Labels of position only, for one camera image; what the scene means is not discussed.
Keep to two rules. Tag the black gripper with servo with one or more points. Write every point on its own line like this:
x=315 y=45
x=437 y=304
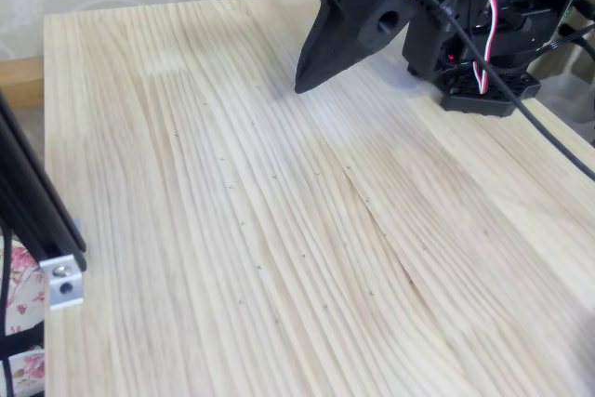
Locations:
x=358 y=30

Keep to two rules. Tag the black robot arm with base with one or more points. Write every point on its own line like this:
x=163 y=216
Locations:
x=427 y=43

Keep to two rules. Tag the orange wooden board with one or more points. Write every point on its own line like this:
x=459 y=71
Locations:
x=21 y=85

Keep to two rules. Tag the floral fabric cushion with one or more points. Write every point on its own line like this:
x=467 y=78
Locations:
x=25 y=295

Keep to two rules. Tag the aluminium extrusion rail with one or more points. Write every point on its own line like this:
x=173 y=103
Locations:
x=28 y=192

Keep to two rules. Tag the silver metal mounting bracket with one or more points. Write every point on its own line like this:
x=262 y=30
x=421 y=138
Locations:
x=62 y=285

